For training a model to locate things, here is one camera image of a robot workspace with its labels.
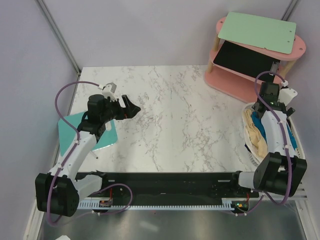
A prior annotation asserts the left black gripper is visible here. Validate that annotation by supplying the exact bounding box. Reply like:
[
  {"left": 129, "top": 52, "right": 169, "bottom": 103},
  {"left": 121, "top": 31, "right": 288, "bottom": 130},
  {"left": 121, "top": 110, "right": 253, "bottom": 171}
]
[{"left": 100, "top": 95, "right": 140, "bottom": 123}]

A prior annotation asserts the blue t shirt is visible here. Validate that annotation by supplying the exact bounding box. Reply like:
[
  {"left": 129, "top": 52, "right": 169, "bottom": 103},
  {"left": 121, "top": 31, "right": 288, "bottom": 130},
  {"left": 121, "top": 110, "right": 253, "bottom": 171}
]
[{"left": 252, "top": 111, "right": 297, "bottom": 157}]

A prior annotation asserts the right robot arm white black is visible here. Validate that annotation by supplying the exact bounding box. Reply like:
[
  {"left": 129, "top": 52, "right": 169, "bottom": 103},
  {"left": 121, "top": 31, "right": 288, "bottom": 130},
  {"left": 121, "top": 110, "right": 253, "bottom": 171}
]
[{"left": 229, "top": 82, "right": 307, "bottom": 197}]

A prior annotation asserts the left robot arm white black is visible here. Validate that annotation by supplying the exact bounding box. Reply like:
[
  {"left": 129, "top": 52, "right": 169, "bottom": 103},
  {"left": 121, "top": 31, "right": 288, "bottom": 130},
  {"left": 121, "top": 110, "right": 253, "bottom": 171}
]
[{"left": 35, "top": 94, "right": 141, "bottom": 217}]

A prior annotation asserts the teal cutting board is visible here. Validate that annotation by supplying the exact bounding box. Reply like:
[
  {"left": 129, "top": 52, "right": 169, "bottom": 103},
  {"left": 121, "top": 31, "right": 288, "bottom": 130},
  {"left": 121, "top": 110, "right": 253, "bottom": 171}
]
[{"left": 58, "top": 112, "right": 118, "bottom": 156}]

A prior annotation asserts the pink three tier shelf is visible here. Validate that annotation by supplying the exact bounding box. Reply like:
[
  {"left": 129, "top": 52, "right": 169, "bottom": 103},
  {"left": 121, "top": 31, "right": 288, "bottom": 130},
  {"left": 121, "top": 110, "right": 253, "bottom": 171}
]
[{"left": 204, "top": 17, "right": 306, "bottom": 103}]

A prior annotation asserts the black clipboard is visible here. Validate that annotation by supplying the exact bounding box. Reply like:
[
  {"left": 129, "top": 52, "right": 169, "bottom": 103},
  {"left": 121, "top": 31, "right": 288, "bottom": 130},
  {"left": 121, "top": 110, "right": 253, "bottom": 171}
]
[{"left": 210, "top": 41, "right": 280, "bottom": 82}]

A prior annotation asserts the white laundry basket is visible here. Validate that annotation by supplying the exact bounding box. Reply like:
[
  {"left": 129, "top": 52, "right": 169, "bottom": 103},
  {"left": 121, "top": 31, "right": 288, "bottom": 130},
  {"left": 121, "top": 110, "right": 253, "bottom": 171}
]
[{"left": 241, "top": 102, "right": 306, "bottom": 168}]

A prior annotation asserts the beige t shirt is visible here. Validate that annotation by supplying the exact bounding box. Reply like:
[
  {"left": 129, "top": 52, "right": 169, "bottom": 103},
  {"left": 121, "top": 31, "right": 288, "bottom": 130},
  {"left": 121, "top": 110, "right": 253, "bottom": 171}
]
[{"left": 242, "top": 108, "right": 268, "bottom": 160}]

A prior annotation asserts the white paper scrap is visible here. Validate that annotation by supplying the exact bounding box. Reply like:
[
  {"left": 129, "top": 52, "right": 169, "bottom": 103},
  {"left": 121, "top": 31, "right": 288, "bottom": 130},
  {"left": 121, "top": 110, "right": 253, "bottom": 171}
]
[{"left": 56, "top": 235, "right": 71, "bottom": 240}]

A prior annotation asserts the green board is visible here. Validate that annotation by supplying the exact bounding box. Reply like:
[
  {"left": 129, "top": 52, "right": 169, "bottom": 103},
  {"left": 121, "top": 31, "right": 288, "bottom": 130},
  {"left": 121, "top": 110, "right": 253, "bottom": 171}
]
[{"left": 218, "top": 12, "right": 297, "bottom": 54}]

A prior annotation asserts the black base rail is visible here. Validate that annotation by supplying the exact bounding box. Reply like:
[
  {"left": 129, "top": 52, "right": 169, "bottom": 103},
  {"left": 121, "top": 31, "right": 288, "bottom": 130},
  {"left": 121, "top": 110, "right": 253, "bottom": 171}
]
[{"left": 76, "top": 171, "right": 259, "bottom": 206}]

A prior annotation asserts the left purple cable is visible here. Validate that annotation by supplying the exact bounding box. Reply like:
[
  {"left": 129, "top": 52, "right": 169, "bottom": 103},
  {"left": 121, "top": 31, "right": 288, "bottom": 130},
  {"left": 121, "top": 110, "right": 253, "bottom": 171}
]
[{"left": 46, "top": 81, "right": 133, "bottom": 227}]

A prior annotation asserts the purple cable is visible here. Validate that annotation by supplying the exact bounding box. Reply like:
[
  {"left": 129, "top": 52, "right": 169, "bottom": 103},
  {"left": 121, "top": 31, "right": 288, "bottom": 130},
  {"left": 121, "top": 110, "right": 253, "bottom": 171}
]
[
  {"left": 233, "top": 70, "right": 295, "bottom": 217},
  {"left": 46, "top": 81, "right": 133, "bottom": 227}
]

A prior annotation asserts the white cable duct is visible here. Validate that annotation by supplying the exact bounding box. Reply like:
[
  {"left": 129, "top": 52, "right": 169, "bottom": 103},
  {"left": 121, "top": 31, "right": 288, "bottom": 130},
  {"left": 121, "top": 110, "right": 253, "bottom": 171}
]
[{"left": 77, "top": 197, "right": 235, "bottom": 211}]

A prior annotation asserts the aluminium frame post left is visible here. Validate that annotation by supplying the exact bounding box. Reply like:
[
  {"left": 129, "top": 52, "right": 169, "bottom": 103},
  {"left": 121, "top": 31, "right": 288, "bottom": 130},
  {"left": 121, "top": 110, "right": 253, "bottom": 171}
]
[{"left": 35, "top": 0, "right": 82, "bottom": 76}]

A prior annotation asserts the aluminium frame post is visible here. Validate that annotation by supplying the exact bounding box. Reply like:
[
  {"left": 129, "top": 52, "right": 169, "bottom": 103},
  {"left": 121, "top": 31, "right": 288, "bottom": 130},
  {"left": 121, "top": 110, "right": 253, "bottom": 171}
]
[
  {"left": 35, "top": 0, "right": 82, "bottom": 76},
  {"left": 281, "top": 0, "right": 298, "bottom": 21}
]

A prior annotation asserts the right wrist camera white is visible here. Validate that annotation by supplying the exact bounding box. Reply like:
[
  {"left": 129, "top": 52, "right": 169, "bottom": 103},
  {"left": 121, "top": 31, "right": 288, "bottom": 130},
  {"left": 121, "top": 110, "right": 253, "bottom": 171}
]
[{"left": 278, "top": 80, "right": 298, "bottom": 106}]

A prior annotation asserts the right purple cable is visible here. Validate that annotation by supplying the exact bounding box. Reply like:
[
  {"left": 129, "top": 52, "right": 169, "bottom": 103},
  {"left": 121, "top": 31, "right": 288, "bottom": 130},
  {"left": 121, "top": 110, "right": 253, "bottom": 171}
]
[{"left": 233, "top": 70, "right": 295, "bottom": 217}]

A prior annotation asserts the aluminium frame post right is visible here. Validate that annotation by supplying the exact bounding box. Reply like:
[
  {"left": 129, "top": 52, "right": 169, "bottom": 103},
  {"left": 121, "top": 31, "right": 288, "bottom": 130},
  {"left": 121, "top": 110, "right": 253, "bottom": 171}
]
[{"left": 281, "top": 0, "right": 298, "bottom": 21}]

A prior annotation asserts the aluminium extrusion rail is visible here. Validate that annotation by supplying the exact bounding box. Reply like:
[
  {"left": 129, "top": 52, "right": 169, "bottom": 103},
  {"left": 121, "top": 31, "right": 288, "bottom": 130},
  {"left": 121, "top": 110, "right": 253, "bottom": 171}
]
[{"left": 288, "top": 182, "right": 308, "bottom": 201}]

